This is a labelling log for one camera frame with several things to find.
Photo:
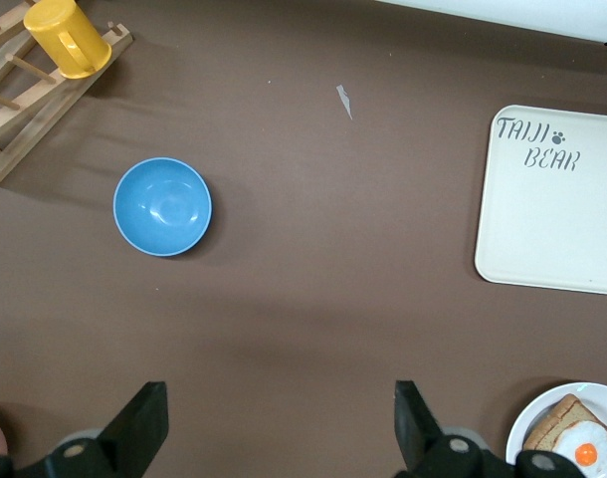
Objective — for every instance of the small grey paper scrap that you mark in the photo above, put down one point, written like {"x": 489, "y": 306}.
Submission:
{"x": 344, "y": 102}

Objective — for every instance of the crusty bread slice under egg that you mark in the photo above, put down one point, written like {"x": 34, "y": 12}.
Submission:
{"x": 552, "y": 423}

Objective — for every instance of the cream bear print tray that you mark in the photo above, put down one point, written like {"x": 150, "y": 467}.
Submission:
{"x": 552, "y": 224}

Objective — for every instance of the yellow plastic mug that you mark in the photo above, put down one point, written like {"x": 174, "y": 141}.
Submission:
{"x": 60, "y": 30}

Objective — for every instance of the blue bowl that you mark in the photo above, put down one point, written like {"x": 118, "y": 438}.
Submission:
{"x": 162, "y": 207}

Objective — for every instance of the white round plate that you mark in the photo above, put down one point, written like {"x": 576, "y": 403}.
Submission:
{"x": 525, "y": 423}

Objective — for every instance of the wooden peg drying rack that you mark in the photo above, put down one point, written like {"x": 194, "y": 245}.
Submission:
{"x": 40, "y": 104}

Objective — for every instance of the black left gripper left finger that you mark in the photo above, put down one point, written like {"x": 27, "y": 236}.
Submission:
{"x": 134, "y": 433}

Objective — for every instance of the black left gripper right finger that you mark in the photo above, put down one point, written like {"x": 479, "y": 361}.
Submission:
{"x": 418, "y": 428}

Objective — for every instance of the toy fried egg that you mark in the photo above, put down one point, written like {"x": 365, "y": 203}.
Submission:
{"x": 586, "y": 450}

